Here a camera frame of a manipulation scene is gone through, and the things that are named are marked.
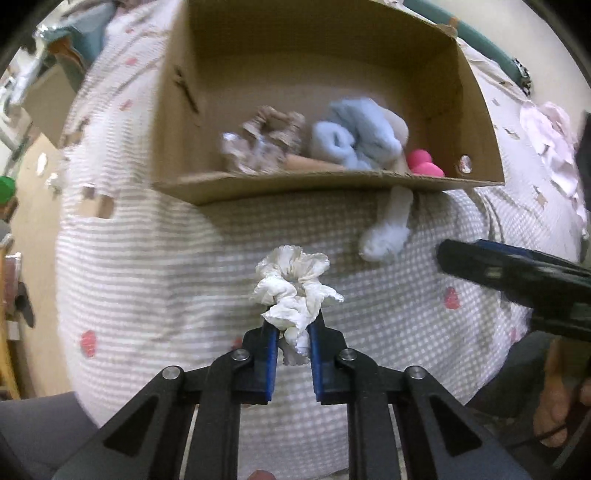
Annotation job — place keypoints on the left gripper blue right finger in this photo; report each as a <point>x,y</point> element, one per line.
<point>402,424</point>

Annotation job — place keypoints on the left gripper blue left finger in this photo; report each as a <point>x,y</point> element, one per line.
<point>183,424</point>

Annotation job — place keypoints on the pink rubber duck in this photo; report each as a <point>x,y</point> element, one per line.
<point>420,162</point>

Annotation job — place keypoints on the grey white fluffy sock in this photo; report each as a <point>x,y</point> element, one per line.
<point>399,126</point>

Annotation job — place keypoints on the light blue fluffy sock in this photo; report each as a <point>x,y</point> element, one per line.
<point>357,136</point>

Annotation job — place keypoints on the beige sock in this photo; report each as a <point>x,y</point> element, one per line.
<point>296,163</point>

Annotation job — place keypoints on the floral patterned scrunchie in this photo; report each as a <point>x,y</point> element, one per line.
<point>264,142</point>

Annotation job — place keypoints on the person's right hand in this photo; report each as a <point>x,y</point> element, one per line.
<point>566,382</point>

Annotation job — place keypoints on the checkered patterned bed cover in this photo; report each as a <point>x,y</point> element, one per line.
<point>145,281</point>

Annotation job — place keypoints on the pink white clothing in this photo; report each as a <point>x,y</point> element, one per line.
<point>548,127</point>

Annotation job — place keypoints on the teal rolled mat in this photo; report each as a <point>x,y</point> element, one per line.
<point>511,66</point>

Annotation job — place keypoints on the brown cabinet box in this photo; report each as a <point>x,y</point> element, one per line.
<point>48,102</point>

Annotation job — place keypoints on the open brown cardboard box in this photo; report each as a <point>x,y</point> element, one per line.
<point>225,59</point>

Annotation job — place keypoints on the pile of clothes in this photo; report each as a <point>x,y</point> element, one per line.
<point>73,41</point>

